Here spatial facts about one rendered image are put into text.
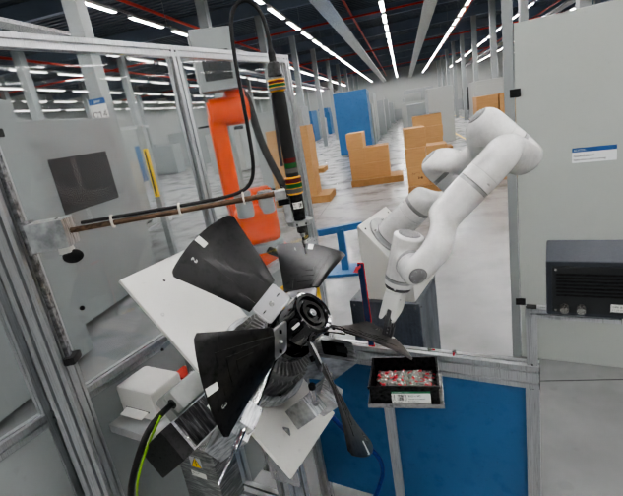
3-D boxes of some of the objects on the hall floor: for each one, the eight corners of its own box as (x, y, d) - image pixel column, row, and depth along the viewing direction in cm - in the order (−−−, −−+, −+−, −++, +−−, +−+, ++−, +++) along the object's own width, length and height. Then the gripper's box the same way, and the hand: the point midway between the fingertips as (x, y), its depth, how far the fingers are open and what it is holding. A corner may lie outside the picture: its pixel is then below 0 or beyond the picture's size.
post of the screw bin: (406, 575, 165) (382, 394, 143) (406, 567, 167) (383, 389, 145) (413, 575, 164) (391, 394, 142) (413, 567, 166) (391, 389, 144)
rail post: (529, 570, 159) (525, 387, 137) (529, 560, 163) (526, 380, 141) (541, 574, 157) (539, 389, 135) (542, 563, 161) (539, 382, 139)
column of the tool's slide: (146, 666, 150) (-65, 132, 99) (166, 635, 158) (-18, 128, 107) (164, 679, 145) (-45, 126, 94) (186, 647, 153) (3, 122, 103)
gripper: (404, 297, 117) (391, 352, 125) (418, 277, 129) (405, 328, 137) (377, 288, 120) (367, 342, 128) (394, 269, 132) (384, 319, 140)
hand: (388, 329), depth 131 cm, fingers closed
